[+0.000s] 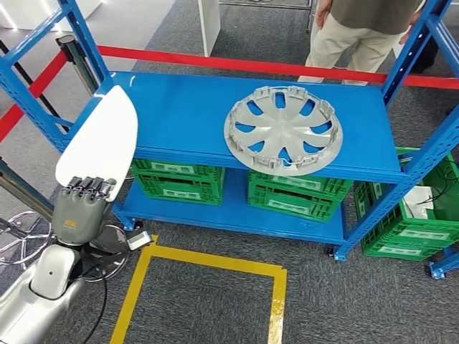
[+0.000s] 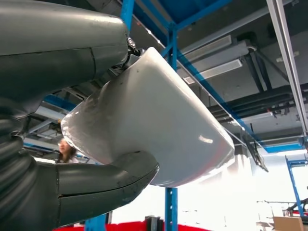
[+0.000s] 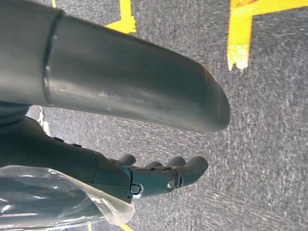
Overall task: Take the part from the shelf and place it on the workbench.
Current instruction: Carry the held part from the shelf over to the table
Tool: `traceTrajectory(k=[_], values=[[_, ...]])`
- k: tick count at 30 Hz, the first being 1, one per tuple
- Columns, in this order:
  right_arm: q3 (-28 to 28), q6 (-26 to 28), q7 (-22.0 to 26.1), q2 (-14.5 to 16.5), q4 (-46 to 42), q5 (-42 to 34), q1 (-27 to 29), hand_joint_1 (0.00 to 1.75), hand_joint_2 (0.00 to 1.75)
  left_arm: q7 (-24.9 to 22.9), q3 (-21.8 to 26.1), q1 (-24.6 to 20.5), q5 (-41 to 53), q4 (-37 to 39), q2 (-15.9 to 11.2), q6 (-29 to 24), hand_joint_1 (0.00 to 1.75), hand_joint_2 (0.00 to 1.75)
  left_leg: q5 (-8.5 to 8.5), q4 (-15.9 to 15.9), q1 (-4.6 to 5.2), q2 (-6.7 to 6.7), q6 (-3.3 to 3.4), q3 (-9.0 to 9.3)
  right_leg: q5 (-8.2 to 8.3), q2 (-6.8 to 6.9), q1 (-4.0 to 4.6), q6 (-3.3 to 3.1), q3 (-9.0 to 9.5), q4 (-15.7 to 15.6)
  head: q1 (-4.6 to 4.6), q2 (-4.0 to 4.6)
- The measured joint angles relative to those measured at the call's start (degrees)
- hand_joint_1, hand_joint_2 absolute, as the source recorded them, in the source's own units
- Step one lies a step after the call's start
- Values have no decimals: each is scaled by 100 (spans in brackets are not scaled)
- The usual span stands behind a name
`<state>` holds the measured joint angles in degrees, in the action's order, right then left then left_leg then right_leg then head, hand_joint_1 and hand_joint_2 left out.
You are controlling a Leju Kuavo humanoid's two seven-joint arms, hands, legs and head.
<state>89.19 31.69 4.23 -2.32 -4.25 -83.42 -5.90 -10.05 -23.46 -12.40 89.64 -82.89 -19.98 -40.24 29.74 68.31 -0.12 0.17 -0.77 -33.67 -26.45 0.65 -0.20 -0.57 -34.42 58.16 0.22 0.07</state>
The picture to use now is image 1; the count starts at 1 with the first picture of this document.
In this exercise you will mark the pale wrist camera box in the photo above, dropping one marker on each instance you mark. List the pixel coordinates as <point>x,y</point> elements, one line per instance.
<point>140,240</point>

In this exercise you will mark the thin black rod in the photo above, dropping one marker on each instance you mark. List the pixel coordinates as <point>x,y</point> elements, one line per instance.
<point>18,63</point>

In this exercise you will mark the white box in crate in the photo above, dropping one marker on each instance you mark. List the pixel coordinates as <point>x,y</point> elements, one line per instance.
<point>417,199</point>

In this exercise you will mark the white lit display plinth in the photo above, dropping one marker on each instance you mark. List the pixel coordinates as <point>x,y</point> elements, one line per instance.
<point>35,12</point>

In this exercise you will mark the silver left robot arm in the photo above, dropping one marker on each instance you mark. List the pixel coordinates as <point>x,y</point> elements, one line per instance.
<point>21,308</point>

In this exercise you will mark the white panel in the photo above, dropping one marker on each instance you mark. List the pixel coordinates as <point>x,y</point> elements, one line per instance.
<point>210,24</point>

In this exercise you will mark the black stool with chrome base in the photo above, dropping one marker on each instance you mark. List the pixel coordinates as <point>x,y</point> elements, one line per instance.
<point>26,239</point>

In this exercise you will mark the green plastic crate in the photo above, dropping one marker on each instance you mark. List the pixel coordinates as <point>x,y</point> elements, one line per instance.
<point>258,206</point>
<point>451,204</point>
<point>211,171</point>
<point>258,183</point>
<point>430,251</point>
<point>150,194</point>

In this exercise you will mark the black object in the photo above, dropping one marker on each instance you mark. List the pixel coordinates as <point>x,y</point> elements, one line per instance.
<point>425,57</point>

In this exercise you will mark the person's hand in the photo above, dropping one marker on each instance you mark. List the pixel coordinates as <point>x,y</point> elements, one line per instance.
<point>322,12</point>
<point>408,31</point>

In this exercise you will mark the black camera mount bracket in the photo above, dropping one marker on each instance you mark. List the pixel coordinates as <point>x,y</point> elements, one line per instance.
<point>93,266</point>

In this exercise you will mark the silver wheel hubcap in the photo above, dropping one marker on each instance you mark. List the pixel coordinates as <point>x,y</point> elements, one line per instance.
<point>283,130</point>

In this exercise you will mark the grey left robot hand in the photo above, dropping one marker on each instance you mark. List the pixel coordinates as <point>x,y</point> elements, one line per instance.
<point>75,218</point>

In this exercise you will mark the white curved plastic part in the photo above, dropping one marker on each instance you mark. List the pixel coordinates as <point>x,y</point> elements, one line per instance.
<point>100,137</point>

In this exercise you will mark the red barrier belt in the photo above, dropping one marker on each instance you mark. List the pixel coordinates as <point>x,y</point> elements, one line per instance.
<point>215,61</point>
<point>14,118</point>

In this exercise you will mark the person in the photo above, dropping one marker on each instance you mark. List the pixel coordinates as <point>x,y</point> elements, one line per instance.
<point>344,38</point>

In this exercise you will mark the blue metal shelf rack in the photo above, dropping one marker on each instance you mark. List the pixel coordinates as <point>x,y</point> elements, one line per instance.
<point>445,268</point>
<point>179,114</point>

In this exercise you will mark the chrome barrier stanchion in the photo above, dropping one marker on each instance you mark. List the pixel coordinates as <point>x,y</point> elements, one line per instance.
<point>25,192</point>
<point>75,59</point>

